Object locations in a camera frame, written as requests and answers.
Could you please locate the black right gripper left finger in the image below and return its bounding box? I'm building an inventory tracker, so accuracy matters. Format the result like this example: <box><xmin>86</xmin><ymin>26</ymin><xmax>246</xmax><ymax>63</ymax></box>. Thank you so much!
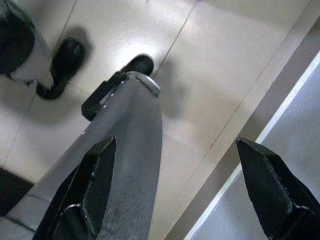
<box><xmin>32</xmin><ymin>136</ymin><xmax>117</xmax><ymax>240</ymax></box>

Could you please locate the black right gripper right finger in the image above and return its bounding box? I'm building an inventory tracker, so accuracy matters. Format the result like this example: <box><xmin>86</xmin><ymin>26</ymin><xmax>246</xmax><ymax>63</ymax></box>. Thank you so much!
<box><xmin>236</xmin><ymin>137</ymin><xmax>320</xmax><ymax>240</ymax></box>

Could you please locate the silver robot right leg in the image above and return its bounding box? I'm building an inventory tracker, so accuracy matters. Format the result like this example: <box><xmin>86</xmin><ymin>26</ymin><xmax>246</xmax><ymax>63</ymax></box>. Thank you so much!
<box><xmin>4</xmin><ymin>70</ymin><xmax>164</xmax><ymax>240</ymax></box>

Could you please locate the silver robot leg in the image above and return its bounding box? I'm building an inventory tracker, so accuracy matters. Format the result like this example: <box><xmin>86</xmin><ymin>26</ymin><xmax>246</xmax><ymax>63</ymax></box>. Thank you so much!
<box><xmin>4</xmin><ymin>70</ymin><xmax>164</xmax><ymax>240</ymax></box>
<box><xmin>0</xmin><ymin>4</ymin><xmax>54</xmax><ymax>85</ymax></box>

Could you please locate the black robot left foot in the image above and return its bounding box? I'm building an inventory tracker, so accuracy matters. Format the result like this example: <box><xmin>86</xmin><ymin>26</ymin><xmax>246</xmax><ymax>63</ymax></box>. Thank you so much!
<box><xmin>35</xmin><ymin>39</ymin><xmax>86</xmax><ymax>101</ymax></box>

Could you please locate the black robot foot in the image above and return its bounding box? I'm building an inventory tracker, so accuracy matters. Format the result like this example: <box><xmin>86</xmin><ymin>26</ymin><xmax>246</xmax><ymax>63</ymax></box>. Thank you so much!
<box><xmin>120</xmin><ymin>54</ymin><xmax>155</xmax><ymax>76</ymax></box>
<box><xmin>35</xmin><ymin>39</ymin><xmax>86</xmax><ymax>101</ymax></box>

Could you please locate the black robot right foot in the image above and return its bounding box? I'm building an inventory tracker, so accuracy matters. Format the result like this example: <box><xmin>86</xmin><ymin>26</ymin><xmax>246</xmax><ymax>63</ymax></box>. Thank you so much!
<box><xmin>120</xmin><ymin>54</ymin><xmax>155</xmax><ymax>76</ymax></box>

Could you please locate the silver robot left leg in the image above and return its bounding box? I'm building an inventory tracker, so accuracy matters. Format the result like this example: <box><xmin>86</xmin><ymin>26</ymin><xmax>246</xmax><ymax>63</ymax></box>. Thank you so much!
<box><xmin>0</xmin><ymin>4</ymin><xmax>54</xmax><ymax>85</ymax></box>

